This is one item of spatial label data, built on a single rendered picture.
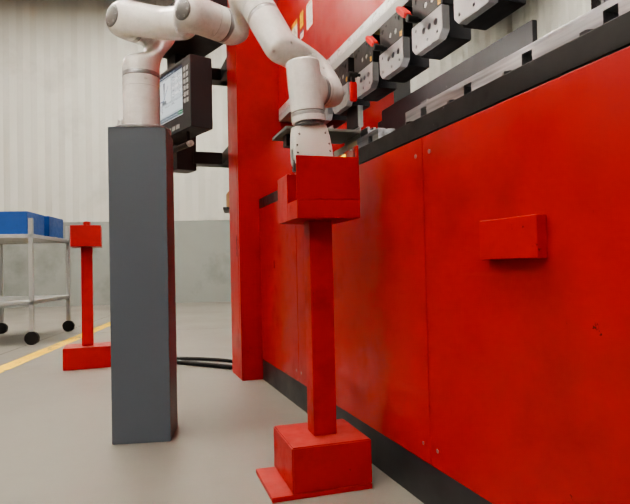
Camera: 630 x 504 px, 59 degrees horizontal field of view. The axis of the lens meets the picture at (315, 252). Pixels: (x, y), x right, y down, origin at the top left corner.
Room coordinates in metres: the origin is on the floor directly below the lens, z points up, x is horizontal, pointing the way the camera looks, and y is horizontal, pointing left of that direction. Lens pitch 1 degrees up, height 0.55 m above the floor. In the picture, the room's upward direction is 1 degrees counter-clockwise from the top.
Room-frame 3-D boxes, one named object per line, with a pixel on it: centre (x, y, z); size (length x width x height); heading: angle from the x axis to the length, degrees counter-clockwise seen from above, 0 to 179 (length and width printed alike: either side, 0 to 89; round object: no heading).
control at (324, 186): (1.45, -0.01, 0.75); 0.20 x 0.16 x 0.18; 17
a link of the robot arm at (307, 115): (1.39, 0.01, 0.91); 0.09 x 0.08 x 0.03; 107
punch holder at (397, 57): (1.62, -0.27, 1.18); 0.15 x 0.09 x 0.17; 19
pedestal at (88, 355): (3.22, 1.31, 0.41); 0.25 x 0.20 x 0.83; 109
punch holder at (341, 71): (2.00, -0.14, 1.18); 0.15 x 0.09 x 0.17; 19
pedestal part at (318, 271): (1.45, -0.01, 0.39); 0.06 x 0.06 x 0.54; 17
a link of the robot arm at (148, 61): (1.89, 0.55, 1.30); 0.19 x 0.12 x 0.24; 139
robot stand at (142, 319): (1.87, 0.57, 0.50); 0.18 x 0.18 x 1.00; 7
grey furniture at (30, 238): (4.61, 2.46, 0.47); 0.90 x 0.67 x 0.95; 7
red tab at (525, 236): (0.96, -0.34, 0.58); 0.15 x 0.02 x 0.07; 19
